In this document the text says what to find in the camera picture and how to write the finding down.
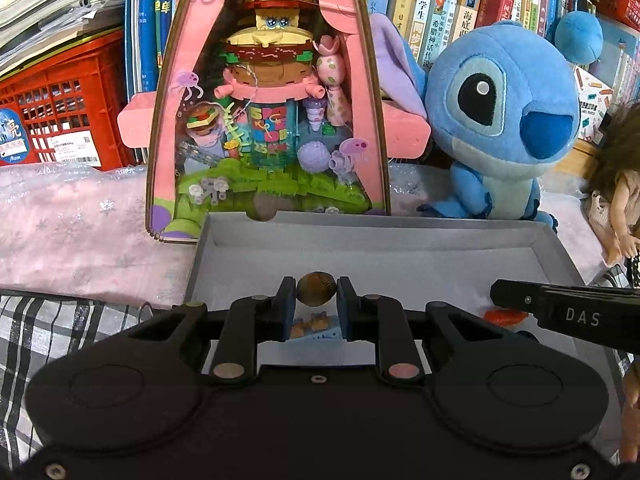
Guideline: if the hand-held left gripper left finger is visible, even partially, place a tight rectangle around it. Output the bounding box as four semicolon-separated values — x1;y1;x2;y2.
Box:
149;276;297;387

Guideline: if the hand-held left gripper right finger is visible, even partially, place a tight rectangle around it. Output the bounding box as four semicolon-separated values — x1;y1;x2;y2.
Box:
336;276;502;387

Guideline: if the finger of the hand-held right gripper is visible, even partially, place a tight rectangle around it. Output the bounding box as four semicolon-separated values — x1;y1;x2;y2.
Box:
489;278;548;333

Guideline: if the red pointed plastic piece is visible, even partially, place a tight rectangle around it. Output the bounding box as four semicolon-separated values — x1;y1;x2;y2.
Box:
483;308;530;327

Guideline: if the bear picture badge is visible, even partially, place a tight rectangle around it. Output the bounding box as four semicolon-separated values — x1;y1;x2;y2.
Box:
290;311;335;339

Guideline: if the brown walnut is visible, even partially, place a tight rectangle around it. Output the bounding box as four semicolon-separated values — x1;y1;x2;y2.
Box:
295;270;337;309

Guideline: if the white cardboard box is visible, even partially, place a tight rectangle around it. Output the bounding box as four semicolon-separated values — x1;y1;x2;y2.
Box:
184;211;624;377

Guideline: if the person's right forearm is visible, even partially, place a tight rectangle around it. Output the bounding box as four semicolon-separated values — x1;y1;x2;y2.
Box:
618;359;640;467

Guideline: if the brown haired doll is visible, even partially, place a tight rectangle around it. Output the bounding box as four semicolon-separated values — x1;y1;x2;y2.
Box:
582;102;640;272

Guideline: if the wooden drawer box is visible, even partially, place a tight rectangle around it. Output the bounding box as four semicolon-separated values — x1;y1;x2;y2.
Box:
569;137;604;182

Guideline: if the blue alien plush toy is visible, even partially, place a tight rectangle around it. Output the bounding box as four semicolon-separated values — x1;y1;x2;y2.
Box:
369;9;582;234

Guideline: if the pink triangular block diorama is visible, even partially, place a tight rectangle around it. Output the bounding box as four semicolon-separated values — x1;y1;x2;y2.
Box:
117;0;433;247

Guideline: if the white printed carton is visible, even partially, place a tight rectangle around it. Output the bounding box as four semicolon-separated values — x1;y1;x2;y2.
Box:
569;62;617;147

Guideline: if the black white plaid blanket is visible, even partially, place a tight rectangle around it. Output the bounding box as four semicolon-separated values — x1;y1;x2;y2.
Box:
0;254;640;467

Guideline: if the blue round plush toy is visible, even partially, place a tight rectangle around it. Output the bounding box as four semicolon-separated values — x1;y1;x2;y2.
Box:
553;11;605;65

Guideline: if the red plastic crate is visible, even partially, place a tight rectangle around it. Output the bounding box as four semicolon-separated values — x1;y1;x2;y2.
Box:
0;26;137;169

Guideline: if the set of tall blue books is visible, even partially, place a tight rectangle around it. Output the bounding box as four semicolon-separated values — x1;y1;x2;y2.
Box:
123;0;189;162

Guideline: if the stack of paperback books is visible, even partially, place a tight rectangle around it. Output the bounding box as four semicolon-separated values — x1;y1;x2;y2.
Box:
0;0;127;77

